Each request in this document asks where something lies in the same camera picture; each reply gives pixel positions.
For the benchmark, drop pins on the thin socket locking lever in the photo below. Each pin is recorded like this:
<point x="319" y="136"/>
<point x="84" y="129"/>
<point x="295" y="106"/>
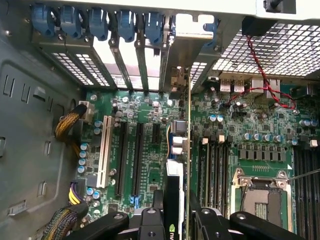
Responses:
<point x="305" y="175"/>

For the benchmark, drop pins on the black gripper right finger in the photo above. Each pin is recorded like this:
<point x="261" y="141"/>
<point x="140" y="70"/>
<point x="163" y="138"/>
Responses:
<point x="208" y="225"/>

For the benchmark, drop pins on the CPU socket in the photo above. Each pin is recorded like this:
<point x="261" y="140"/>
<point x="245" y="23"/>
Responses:
<point x="257" y="207"/>

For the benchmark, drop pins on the green Dell motherboard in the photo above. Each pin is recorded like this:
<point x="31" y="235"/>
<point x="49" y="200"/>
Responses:
<point x="250" y="120"/>

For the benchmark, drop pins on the blue slot retention clip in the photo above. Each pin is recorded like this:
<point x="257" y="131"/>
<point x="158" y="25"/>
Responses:
<point x="126" y="25"/>
<point x="153" y="27"/>
<point x="211" y="32"/>
<point x="98" y="23"/>
<point x="43" y="20"/>
<point x="71" y="22"/>

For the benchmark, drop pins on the black intrusion switch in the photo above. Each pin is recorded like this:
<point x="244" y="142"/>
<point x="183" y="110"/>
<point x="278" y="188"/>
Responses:
<point x="257" y="26"/>

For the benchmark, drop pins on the short black expansion slot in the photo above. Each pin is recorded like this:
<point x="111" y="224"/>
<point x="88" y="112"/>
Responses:
<point x="156" y="133"/>

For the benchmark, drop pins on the open grey PC case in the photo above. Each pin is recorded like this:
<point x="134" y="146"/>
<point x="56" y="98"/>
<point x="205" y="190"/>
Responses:
<point x="30" y="75"/>

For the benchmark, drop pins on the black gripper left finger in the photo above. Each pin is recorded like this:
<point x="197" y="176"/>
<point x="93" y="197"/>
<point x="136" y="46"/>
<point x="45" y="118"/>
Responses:
<point x="150" y="225"/>

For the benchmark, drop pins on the white expansion slot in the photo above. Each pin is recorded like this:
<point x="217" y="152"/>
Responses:
<point x="103" y="155"/>

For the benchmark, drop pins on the long black expansion slot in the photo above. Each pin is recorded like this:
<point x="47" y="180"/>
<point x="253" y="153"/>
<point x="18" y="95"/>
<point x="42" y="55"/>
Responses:
<point x="121" y="160"/>
<point x="137" y="160"/>

